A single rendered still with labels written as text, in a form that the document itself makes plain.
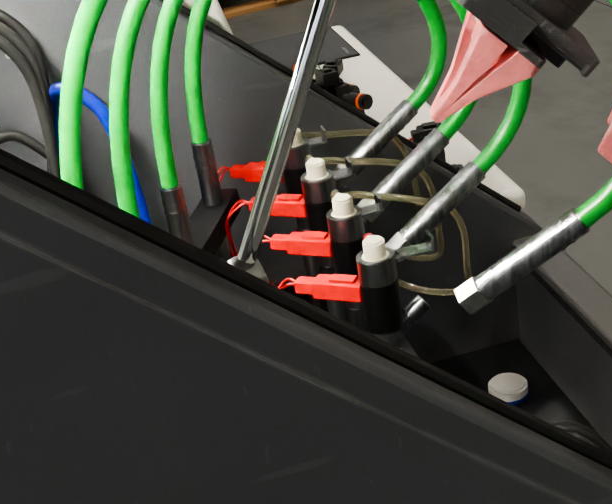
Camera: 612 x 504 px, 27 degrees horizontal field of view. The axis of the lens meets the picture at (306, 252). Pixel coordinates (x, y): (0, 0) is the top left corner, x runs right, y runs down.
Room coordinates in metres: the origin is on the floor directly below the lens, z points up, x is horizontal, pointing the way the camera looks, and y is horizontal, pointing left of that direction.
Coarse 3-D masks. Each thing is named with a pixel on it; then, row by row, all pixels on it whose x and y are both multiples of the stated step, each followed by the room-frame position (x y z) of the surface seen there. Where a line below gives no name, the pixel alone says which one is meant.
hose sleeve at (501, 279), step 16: (576, 208) 0.69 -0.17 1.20; (560, 224) 0.68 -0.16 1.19; (576, 224) 0.68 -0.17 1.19; (528, 240) 0.69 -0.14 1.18; (544, 240) 0.69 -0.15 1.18; (560, 240) 0.68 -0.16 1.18; (576, 240) 0.68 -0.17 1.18; (512, 256) 0.69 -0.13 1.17; (528, 256) 0.69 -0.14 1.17; (544, 256) 0.68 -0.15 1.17; (496, 272) 0.69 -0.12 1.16; (512, 272) 0.69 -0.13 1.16; (528, 272) 0.69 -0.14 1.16; (480, 288) 0.69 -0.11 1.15; (496, 288) 0.69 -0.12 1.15
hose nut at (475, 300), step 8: (472, 280) 0.70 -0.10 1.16; (456, 288) 0.70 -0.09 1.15; (464, 288) 0.70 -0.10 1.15; (472, 288) 0.70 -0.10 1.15; (456, 296) 0.70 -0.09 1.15; (464, 296) 0.70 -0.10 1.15; (472, 296) 0.69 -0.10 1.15; (480, 296) 0.69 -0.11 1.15; (464, 304) 0.69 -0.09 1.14; (472, 304) 0.69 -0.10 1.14; (480, 304) 0.69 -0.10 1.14; (472, 312) 0.69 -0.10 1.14
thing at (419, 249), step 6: (408, 246) 0.80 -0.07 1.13; (414, 246) 0.80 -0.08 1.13; (420, 246) 0.80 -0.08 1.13; (426, 246) 0.80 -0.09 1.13; (396, 252) 0.80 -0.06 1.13; (402, 252) 0.80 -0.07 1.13; (408, 252) 0.79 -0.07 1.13; (414, 252) 0.79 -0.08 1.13; (420, 252) 0.79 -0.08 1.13; (426, 252) 0.79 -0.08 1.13; (432, 252) 0.79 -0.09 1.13; (396, 258) 0.79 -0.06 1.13; (402, 258) 0.79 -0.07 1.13
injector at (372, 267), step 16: (368, 272) 0.78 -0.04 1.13; (384, 272) 0.78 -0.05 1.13; (368, 288) 0.78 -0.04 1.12; (384, 288) 0.78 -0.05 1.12; (368, 304) 0.78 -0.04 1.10; (384, 304) 0.78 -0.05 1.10; (400, 304) 0.79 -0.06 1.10; (416, 304) 0.79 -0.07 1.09; (368, 320) 0.79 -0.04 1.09; (384, 320) 0.78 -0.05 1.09; (400, 320) 0.79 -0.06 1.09; (416, 320) 0.79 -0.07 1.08; (384, 336) 0.78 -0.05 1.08; (400, 336) 0.78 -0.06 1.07
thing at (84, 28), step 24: (96, 0) 0.74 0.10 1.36; (96, 24) 0.75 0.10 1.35; (72, 48) 0.74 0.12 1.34; (72, 72) 0.74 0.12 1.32; (72, 96) 0.75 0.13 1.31; (72, 120) 0.75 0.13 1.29; (72, 144) 0.75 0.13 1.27; (72, 168) 0.75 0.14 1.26; (600, 192) 0.68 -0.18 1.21; (600, 216) 0.68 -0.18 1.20
